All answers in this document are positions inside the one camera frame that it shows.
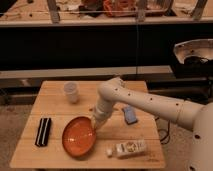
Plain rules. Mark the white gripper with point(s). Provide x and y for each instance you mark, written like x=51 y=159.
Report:
x=99 y=118

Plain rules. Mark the orange ceramic bowl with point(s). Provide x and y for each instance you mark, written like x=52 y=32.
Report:
x=78 y=137

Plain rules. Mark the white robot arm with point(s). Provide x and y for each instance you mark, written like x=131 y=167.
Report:
x=192 y=116

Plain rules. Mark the blue sponge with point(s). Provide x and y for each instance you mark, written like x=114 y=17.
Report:
x=129 y=115

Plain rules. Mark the white plastic cup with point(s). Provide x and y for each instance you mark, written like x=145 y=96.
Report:
x=71 y=92

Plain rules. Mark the wooden table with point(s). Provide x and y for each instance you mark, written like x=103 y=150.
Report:
x=51 y=102

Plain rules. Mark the white plastic bottle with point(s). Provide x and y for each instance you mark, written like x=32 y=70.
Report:
x=127 y=149

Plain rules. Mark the black rectangular box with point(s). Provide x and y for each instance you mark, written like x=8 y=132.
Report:
x=43 y=132

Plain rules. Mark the orange object on shelf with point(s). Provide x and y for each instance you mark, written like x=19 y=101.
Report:
x=119 y=8

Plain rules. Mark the white machine with black base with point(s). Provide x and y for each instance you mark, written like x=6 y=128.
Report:
x=193 y=58

